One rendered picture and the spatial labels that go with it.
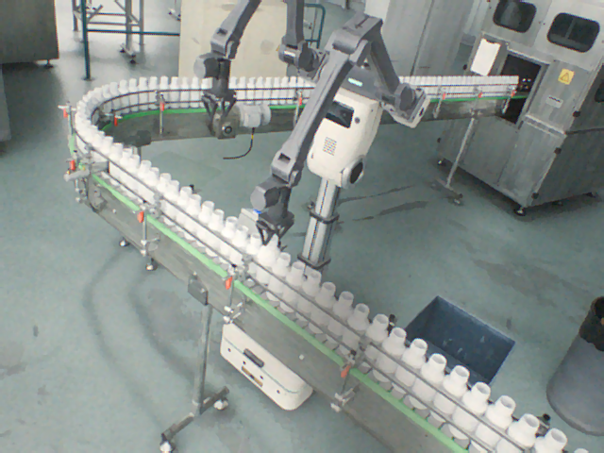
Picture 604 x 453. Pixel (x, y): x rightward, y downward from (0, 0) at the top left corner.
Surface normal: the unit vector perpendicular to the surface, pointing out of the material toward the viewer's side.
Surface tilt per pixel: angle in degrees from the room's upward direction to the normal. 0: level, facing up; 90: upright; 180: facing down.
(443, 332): 90
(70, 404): 0
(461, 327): 90
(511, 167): 90
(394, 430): 90
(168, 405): 0
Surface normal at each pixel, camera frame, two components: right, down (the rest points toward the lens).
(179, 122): 0.53, 0.53
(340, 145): -0.63, 0.32
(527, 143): -0.83, 0.16
